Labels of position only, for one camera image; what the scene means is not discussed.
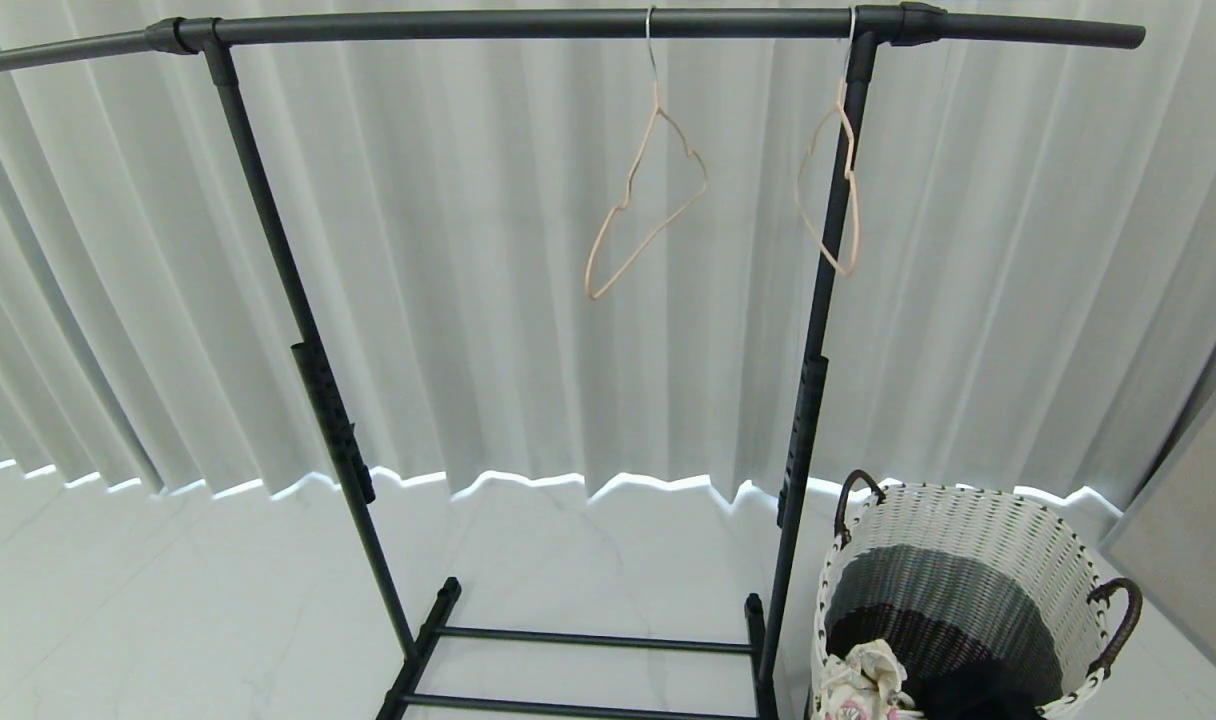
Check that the pink clothes hanger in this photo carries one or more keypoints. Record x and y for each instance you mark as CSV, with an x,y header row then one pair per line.
x,y
853,215
656,95

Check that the white laundry basket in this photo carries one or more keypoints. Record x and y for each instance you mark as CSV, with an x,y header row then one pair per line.
x,y
1018,540

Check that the black clothes rack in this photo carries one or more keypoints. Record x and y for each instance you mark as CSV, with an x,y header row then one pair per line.
x,y
528,25

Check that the cream printed garment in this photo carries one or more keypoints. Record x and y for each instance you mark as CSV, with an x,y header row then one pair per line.
x,y
868,675

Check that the white curtain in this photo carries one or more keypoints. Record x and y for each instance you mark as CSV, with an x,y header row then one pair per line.
x,y
468,300

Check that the black garment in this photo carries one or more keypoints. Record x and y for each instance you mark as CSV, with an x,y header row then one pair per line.
x,y
978,700

